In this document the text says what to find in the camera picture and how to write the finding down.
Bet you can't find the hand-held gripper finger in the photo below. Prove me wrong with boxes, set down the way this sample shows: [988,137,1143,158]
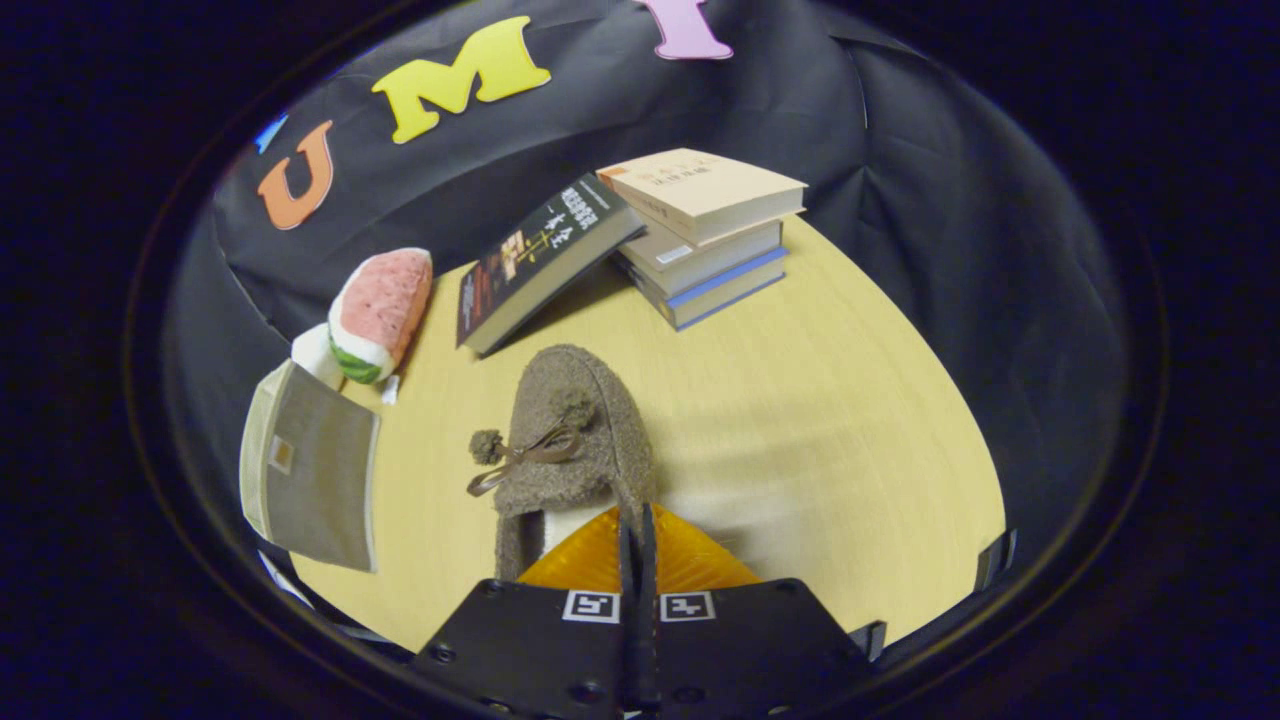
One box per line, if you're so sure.
[410,503,636,720]
[638,503,873,720]

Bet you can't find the brown fuzzy shoe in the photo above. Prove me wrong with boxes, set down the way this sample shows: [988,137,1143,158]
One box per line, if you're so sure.
[467,344,656,583]

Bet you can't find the grey storage box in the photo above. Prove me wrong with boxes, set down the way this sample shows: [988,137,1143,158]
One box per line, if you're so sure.
[238,358,383,575]

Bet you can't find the blue cover book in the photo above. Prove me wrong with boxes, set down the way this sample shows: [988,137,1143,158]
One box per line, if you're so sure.
[625,245,791,332]

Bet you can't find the grey cover book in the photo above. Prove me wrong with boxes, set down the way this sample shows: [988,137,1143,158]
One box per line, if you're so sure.
[612,215,784,298]

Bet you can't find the black cover book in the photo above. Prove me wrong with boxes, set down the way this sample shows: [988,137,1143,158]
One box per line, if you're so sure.
[456,173,647,358]

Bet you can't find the watermelon slice plush toy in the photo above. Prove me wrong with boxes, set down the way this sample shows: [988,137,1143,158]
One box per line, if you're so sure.
[328,247,435,386]

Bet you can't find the white soft object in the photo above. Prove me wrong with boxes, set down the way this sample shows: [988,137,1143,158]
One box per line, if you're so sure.
[290,322,346,393]

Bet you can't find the beige cover book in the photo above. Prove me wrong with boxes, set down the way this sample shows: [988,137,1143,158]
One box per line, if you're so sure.
[596,148,809,247]

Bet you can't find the black backdrop cloth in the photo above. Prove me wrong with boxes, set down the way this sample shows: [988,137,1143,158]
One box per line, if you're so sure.
[165,0,1131,601]

